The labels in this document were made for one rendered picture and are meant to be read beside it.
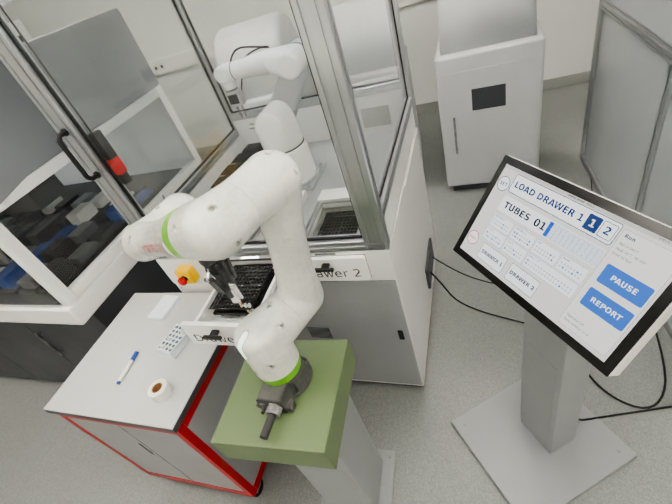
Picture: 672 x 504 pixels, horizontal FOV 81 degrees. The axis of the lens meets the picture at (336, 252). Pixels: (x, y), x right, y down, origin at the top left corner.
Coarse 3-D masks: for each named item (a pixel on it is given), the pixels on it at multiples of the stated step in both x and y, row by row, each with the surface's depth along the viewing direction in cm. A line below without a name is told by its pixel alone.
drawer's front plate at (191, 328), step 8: (184, 328) 136; (192, 328) 134; (200, 328) 133; (208, 328) 132; (216, 328) 130; (224, 328) 129; (232, 328) 128; (192, 336) 138; (224, 336) 133; (232, 336) 131; (216, 344) 138; (224, 344) 137; (232, 344) 135
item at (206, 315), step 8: (232, 264) 160; (240, 264) 161; (248, 264) 160; (272, 280) 144; (272, 288) 142; (208, 304) 145; (200, 312) 142; (208, 312) 145; (200, 320) 141; (208, 320) 145; (216, 320) 145; (224, 320) 144
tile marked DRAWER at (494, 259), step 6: (486, 246) 110; (480, 252) 111; (486, 252) 110; (492, 252) 108; (498, 252) 106; (480, 258) 111; (486, 258) 109; (492, 258) 108; (498, 258) 106; (504, 258) 104; (492, 264) 107; (498, 264) 106; (504, 264) 104; (498, 270) 105
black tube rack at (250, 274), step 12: (252, 264) 154; (264, 264) 152; (240, 276) 150; (252, 276) 153; (264, 276) 147; (240, 288) 145; (252, 288) 148; (264, 288) 146; (216, 300) 144; (228, 300) 142; (252, 300) 138; (216, 312) 143; (228, 312) 142; (240, 312) 139
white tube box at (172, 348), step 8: (176, 328) 154; (176, 336) 151; (184, 336) 150; (160, 344) 150; (168, 344) 149; (176, 344) 147; (184, 344) 150; (160, 352) 149; (168, 352) 145; (176, 352) 147
